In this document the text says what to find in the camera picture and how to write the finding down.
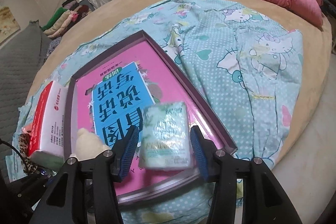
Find small green tissue pack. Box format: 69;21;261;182
138;101;193;170

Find pink coral cloth item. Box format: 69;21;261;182
21;123;33;135

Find leopard print scrunchie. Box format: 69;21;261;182
18;134;38;174

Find red white tissue pack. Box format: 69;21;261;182
28;81;68;171

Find Hello Kitty blue blanket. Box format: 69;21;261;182
4;0;305;224

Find dark floral pillow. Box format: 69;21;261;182
45;36;62;60

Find grey quilted headboard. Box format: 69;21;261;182
0;20;53;175

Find stack of folded clothes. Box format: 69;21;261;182
41;0;95;39

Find round tan bed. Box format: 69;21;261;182
28;0;331;162

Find black cable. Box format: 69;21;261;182
0;138;30;175

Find wall picture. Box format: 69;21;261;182
0;6;21;43

